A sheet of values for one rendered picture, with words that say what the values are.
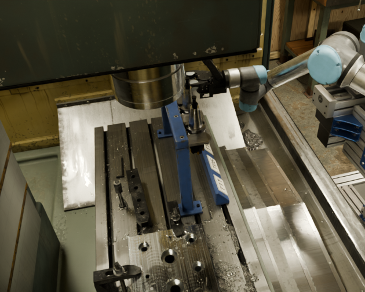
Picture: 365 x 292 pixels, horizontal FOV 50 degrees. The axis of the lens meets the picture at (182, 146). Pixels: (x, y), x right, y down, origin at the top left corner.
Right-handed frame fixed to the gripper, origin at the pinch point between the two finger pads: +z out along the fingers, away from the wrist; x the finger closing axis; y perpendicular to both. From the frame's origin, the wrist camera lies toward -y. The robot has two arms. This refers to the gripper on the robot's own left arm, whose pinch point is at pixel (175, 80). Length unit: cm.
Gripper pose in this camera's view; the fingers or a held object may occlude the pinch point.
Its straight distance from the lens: 149.8
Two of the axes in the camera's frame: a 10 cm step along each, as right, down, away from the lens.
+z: -9.8, 1.4, -1.1
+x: -1.8, -6.3, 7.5
